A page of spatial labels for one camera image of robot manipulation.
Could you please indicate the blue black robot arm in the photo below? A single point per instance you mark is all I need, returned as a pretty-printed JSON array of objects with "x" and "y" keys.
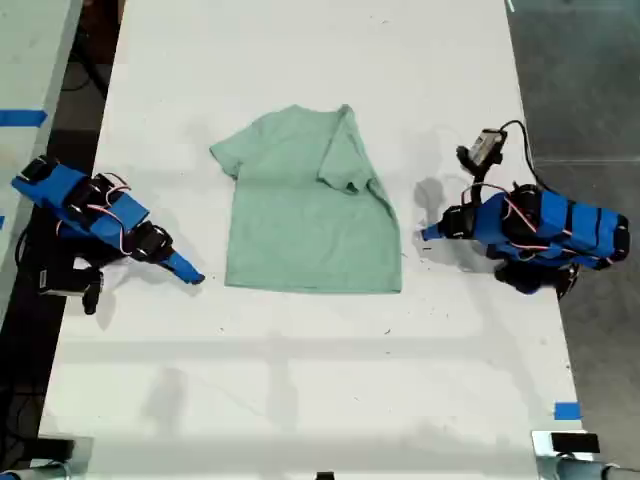
[
  {"x": 560, "y": 225},
  {"x": 75, "y": 197}
]

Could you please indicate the pale side table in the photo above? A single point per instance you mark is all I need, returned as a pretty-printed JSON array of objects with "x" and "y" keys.
[{"x": 30, "y": 60}]

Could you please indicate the short blue tape strip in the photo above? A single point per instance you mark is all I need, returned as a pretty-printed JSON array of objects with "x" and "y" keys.
[{"x": 568, "y": 411}]

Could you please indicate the pale green T-shirt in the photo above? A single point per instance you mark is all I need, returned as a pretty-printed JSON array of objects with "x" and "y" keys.
[{"x": 305, "y": 220}]

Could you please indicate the silver metal table clamp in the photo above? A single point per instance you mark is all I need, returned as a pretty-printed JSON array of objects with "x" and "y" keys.
[
  {"x": 80, "y": 460},
  {"x": 542, "y": 462}
]

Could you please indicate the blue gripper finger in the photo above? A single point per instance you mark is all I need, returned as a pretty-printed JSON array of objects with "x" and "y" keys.
[
  {"x": 182, "y": 264},
  {"x": 434, "y": 229},
  {"x": 435, "y": 237},
  {"x": 184, "y": 278}
]

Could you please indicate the camera black stalk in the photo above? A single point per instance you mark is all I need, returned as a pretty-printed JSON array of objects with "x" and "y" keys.
[
  {"x": 475, "y": 167},
  {"x": 92, "y": 297}
]

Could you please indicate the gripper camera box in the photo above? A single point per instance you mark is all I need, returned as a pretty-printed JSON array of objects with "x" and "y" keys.
[
  {"x": 59, "y": 281},
  {"x": 487, "y": 146}
]

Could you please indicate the small black box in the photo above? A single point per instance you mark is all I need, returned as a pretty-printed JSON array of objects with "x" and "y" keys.
[
  {"x": 574, "y": 443},
  {"x": 56, "y": 447}
]

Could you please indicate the long blue tape strip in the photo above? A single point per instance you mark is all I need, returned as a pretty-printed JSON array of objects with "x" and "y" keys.
[{"x": 22, "y": 118}]

